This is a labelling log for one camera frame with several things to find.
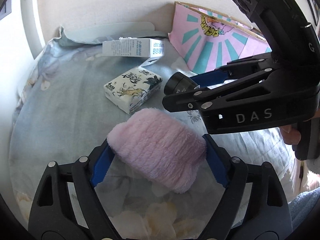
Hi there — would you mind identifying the blue cloth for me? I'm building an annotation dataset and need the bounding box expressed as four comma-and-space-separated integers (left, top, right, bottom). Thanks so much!
287, 187, 320, 233

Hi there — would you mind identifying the grey pillow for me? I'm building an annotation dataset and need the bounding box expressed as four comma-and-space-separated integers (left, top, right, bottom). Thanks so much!
59, 21, 167, 47

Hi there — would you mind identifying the person's right hand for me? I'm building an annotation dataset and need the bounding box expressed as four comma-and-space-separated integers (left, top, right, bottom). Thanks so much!
279, 125, 302, 145

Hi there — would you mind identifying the pink printed cardboard box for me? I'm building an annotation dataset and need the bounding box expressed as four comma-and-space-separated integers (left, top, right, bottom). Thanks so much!
168, 1, 273, 75

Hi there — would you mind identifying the dark picture frame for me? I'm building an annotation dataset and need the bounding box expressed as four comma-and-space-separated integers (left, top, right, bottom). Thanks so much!
299, 0, 320, 25

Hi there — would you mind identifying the black lens cylinder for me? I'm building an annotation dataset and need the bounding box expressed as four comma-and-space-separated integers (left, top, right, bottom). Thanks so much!
164, 72, 199, 95

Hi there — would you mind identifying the ink-printed tissue pack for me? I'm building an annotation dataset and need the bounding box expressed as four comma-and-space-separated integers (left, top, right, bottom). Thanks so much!
104, 66, 163, 115

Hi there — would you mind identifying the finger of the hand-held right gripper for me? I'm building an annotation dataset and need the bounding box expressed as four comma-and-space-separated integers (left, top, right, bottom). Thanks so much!
190, 52, 275, 88
162, 68, 273, 113

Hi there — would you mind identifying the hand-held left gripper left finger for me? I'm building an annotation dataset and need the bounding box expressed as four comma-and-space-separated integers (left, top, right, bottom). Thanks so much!
28, 140, 120, 240

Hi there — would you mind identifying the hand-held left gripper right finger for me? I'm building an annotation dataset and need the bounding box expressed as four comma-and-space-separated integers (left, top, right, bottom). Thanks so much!
202, 134, 293, 240

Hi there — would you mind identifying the floral bedsheet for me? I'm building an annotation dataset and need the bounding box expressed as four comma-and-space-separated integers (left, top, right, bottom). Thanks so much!
10, 26, 300, 240

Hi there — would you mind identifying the pink fluffy cloth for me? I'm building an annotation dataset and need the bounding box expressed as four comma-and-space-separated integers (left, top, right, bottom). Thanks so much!
107, 109, 207, 194

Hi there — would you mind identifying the white medicine box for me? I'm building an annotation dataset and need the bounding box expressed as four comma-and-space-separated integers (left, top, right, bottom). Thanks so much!
102, 38, 165, 68

